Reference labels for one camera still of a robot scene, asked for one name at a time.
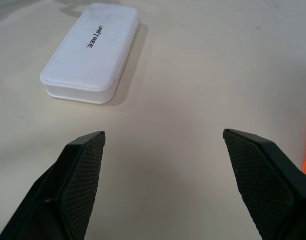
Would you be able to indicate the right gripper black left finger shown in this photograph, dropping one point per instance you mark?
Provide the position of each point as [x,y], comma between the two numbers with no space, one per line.
[75,180]

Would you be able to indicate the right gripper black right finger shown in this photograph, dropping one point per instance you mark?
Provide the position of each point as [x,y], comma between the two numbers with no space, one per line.
[262,185]

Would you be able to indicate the white plastic box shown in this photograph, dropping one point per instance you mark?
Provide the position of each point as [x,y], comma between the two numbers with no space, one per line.
[80,62]

